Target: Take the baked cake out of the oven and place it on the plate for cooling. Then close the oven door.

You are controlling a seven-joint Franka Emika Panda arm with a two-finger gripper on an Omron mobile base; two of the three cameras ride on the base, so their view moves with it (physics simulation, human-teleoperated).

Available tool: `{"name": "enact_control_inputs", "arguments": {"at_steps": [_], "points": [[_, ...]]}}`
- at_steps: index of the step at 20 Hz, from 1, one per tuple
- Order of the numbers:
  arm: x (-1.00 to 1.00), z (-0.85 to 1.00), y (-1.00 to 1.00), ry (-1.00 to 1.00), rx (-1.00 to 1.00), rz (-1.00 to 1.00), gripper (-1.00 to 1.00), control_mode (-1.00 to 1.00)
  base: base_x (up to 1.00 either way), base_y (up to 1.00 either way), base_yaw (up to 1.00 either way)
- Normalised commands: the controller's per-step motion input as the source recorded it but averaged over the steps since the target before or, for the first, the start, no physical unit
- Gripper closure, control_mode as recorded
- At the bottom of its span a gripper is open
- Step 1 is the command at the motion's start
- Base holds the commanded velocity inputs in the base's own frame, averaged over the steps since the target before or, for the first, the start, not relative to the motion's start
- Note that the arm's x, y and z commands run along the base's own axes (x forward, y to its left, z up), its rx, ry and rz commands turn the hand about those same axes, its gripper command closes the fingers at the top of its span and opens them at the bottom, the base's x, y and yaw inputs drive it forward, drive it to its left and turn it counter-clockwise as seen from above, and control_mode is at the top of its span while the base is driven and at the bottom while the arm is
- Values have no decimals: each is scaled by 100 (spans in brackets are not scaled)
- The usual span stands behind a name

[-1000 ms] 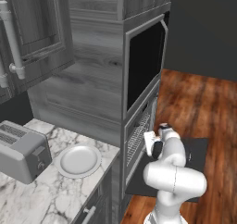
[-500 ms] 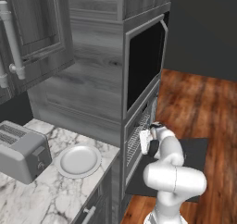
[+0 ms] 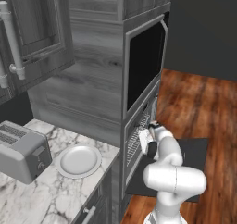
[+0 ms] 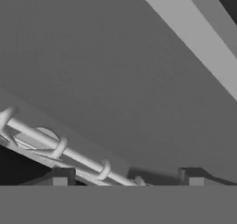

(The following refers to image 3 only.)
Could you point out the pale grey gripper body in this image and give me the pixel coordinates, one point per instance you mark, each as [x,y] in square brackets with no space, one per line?
[145,138]

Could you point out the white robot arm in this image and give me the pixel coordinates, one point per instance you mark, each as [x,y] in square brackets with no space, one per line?
[174,178]

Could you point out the metal oven rack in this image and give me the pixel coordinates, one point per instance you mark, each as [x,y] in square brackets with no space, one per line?
[135,143]

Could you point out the black oven door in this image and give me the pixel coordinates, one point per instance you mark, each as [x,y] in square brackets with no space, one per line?
[194,150]

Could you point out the white round plate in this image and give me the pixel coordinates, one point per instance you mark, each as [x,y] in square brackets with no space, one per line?
[78,161]

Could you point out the small grey wood cupboard door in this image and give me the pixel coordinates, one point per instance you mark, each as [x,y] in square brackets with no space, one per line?
[139,1]

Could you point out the large grey wood cupboard door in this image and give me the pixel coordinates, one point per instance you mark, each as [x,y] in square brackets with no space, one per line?
[40,21]

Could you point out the dark grey drawer front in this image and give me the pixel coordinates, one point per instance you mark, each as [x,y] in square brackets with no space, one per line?
[98,200]

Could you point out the grey wood tall cabinet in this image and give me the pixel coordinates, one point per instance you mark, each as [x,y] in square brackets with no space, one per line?
[92,79]

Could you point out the silver toaster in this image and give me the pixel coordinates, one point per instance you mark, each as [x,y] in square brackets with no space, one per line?
[21,153]

